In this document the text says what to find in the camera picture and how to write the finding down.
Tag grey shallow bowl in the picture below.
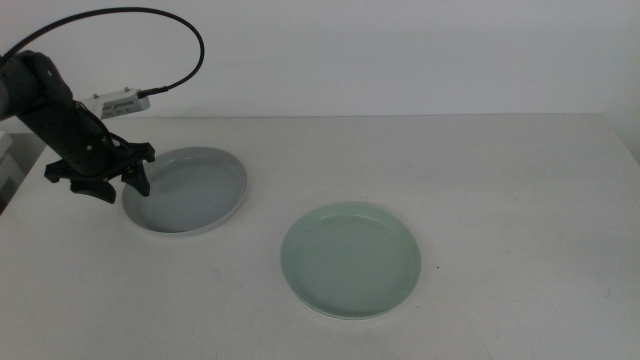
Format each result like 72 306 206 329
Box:
121 145 249 236

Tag pale green shallow bowl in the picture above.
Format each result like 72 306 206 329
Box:
280 200 422 319

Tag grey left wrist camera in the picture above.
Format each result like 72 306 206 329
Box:
79 87 152 121

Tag long black camera cable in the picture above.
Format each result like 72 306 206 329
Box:
0 6 206 99

